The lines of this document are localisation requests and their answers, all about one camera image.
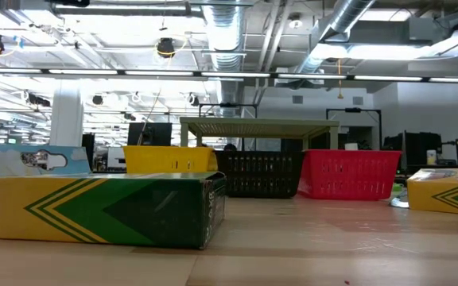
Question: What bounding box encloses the black plastic basket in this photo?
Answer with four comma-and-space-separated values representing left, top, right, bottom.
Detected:
212, 149, 305, 199

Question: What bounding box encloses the red plastic basket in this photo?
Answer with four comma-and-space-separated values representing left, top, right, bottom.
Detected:
298, 149, 403, 201

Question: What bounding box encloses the Crayola crayon box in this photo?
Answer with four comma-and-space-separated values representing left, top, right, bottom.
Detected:
406, 167, 458, 218
0, 143, 227, 250

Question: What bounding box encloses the yellow plastic basket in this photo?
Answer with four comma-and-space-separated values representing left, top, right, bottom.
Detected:
122, 145, 219, 175

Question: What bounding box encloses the black background monitor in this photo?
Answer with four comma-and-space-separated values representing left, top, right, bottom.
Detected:
127, 122, 173, 147

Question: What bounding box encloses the black background panel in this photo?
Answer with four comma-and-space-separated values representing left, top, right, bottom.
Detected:
80, 133, 95, 171

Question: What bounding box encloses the linear ceiling light strip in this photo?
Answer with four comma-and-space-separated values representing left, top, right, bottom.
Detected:
0, 67, 458, 83

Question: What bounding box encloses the white building column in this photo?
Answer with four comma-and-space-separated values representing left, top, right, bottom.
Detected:
49, 81, 85, 149

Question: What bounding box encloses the black background equipment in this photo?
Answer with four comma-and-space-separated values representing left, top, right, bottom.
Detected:
382, 131, 444, 168

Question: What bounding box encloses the silver ventilation duct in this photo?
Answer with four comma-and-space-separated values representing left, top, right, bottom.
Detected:
201, 0, 250, 118
292, 0, 377, 76

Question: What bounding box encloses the yellow hanging cord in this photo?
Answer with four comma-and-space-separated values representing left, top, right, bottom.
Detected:
336, 58, 344, 100

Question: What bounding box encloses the black background stand frame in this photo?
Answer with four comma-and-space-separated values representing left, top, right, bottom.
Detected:
325, 106, 383, 151

